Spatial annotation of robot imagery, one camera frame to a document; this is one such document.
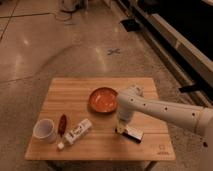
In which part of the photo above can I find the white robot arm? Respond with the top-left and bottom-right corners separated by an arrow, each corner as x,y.
117,85 -> 213,147

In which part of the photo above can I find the black floor object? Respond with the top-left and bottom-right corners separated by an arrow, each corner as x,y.
121,19 -> 140,32

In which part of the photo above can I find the white tube with cap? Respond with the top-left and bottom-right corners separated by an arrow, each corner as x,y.
57,119 -> 92,150

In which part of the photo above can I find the white ceramic cup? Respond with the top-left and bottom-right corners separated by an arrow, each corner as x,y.
33,119 -> 57,143

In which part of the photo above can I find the wooden table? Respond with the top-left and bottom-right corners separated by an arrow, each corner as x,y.
25,78 -> 175,161

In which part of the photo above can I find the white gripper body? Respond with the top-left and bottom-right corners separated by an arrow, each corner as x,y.
116,113 -> 133,134

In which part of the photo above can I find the orange bowl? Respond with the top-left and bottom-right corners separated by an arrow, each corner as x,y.
88,87 -> 117,113

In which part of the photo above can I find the black and white eraser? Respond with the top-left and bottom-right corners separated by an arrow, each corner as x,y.
115,126 -> 144,143

